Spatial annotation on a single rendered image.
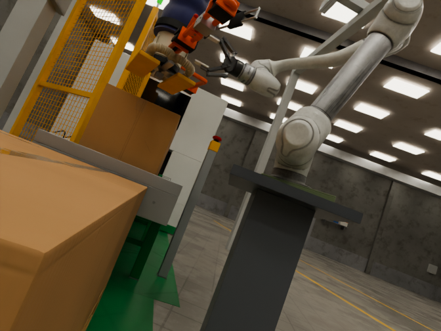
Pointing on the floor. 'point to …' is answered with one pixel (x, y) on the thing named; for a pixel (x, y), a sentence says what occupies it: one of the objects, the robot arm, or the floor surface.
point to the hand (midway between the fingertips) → (202, 48)
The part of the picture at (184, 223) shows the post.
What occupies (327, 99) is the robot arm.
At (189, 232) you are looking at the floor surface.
